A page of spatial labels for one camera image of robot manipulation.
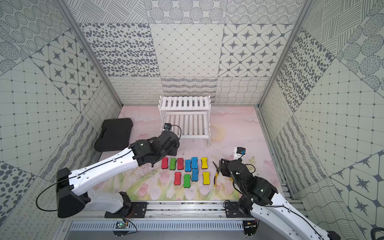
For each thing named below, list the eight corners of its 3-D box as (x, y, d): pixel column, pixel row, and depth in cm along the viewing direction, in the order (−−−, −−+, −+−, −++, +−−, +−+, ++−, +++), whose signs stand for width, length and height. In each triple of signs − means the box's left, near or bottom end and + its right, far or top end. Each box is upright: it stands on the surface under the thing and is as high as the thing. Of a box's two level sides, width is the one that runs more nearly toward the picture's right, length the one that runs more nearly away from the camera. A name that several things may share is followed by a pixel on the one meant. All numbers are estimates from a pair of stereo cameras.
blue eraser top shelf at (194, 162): (191, 168, 90) (191, 166, 88) (191, 158, 94) (191, 157, 92) (197, 168, 90) (197, 166, 88) (197, 158, 94) (197, 157, 92)
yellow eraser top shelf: (200, 169, 90) (200, 167, 88) (200, 158, 94) (200, 157, 93) (208, 169, 90) (208, 167, 88) (207, 158, 94) (207, 157, 93)
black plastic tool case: (94, 151, 97) (90, 147, 93) (109, 122, 112) (105, 118, 108) (126, 151, 97) (123, 147, 93) (136, 122, 112) (133, 118, 108)
